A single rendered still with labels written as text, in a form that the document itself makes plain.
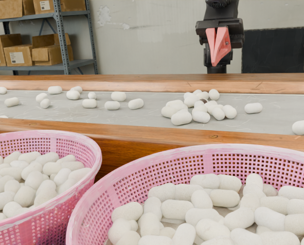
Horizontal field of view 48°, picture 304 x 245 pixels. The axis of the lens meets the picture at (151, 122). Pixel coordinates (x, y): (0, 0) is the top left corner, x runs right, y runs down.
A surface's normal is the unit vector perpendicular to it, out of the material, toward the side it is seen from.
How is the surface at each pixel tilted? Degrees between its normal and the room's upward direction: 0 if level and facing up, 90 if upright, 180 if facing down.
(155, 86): 45
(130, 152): 90
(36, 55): 80
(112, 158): 90
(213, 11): 40
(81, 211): 75
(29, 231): 108
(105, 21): 90
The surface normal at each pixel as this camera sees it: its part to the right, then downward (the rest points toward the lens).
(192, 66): -0.45, 0.31
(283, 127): -0.08, -0.95
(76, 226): 0.94, -0.35
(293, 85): -0.33, -0.45
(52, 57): 0.83, 0.11
